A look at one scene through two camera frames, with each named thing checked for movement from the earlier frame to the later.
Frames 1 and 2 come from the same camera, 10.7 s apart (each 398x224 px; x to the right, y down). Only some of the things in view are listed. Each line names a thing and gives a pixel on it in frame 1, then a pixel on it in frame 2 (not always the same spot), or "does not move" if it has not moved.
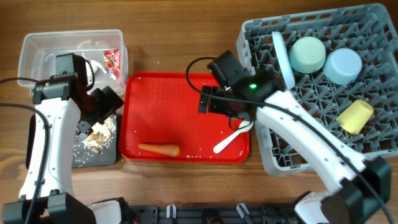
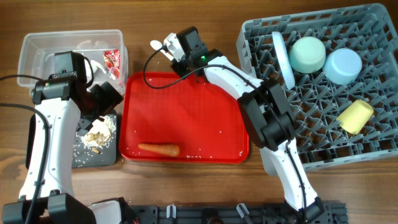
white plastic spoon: (244, 126) -> (156, 45)
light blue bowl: (342, 66) does not move
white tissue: (89, 69) does not move
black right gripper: (204, 100) -> (179, 68)
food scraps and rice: (101, 136) does not move
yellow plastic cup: (355, 116) does not move
